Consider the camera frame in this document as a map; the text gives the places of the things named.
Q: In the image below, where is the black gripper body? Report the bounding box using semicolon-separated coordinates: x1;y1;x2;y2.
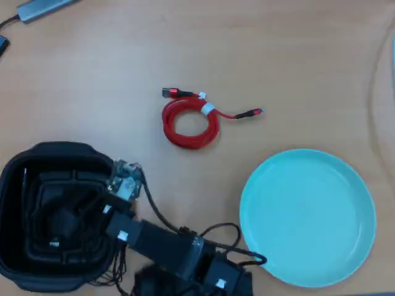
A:
101;194;139;220

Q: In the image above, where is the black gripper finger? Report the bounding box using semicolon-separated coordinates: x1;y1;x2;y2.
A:
78;211;107;231
80;192;107;213

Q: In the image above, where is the red braided charging cable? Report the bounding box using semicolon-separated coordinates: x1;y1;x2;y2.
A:
161;87;265;150

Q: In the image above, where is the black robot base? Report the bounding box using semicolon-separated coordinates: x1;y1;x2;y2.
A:
134;265;254;296

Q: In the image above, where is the black square collapsible bowl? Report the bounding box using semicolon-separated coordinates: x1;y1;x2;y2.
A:
0;141;117;293

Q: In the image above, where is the dark plug with blue face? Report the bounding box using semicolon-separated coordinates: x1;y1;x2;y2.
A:
0;35;10;59

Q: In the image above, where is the light blue round plate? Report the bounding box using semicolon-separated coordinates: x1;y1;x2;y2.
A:
239;149;378;289

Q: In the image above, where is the grey metal USB hub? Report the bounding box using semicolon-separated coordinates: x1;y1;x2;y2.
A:
17;0;81;24

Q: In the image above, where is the bare circuit board wrist camera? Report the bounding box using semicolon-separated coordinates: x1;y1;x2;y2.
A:
106;159;143;203

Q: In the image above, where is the black USB hub cable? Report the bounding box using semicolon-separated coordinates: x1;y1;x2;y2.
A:
0;14;21;30

